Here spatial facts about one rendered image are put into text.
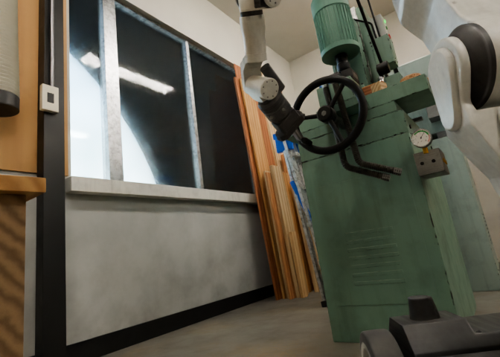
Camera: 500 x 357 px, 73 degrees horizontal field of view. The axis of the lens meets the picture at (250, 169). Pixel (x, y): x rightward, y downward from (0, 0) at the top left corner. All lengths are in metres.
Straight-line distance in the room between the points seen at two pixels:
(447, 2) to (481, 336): 0.57
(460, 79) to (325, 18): 1.16
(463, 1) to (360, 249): 0.90
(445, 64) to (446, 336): 0.45
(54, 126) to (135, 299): 0.97
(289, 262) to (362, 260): 1.41
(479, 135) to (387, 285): 0.83
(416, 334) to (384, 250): 0.67
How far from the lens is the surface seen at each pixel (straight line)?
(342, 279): 1.41
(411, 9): 0.85
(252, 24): 1.04
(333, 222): 1.40
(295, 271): 2.71
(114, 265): 1.97
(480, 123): 0.63
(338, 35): 1.68
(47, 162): 1.80
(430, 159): 1.28
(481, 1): 0.77
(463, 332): 0.72
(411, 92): 1.39
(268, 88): 1.04
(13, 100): 1.72
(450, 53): 0.66
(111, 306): 1.96
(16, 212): 0.62
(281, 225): 2.72
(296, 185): 2.25
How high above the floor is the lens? 0.37
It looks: 14 degrees up
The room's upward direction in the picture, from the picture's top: 8 degrees counter-clockwise
